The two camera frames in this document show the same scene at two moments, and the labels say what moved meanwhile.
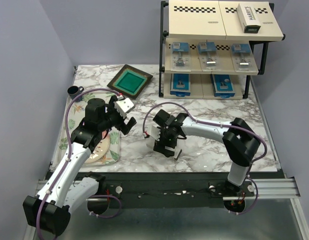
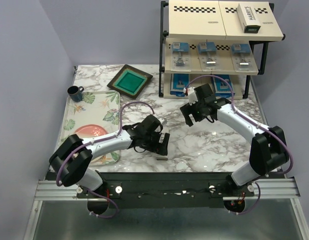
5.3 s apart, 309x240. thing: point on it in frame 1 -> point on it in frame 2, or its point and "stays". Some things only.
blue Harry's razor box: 222,86 stays
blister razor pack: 180,57 stays
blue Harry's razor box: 180,84 stays
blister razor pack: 242,59 stays
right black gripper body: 167,138 -> 196,111
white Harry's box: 249,25 stays
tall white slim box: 178,147 -> 160,157
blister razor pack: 207,55 stays
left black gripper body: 112,119 -> 151,141
